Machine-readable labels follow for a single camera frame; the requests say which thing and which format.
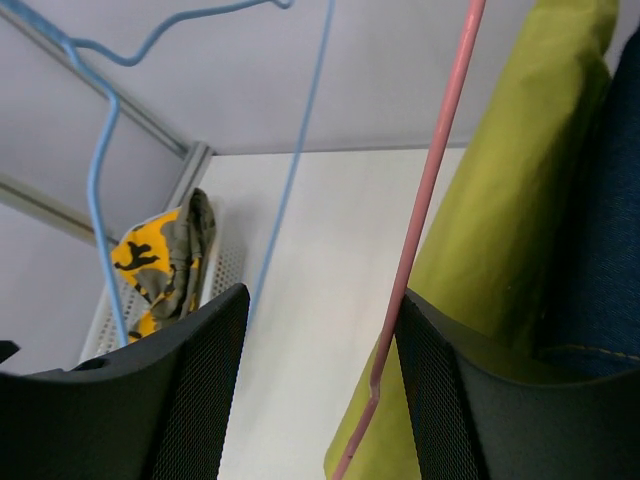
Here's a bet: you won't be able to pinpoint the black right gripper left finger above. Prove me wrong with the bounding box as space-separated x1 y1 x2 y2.
1 284 249 479

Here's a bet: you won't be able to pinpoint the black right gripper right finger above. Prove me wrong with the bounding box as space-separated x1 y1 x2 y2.
395 291 639 479

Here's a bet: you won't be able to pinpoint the dark blue denim trousers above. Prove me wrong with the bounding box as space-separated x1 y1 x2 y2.
536 33 639 377

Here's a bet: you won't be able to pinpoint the yellow grey camouflage trousers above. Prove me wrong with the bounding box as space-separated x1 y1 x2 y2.
111 188 217 342

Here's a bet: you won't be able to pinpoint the lime green trousers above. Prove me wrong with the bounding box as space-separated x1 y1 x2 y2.
324 1 619 479

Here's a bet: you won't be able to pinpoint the pink wire hanger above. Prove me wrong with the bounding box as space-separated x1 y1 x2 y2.
332 0 486 479

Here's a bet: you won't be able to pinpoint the white plastic basket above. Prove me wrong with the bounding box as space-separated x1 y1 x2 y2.
111 191 246 343

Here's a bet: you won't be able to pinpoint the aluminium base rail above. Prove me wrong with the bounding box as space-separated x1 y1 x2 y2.
1 9 214 243

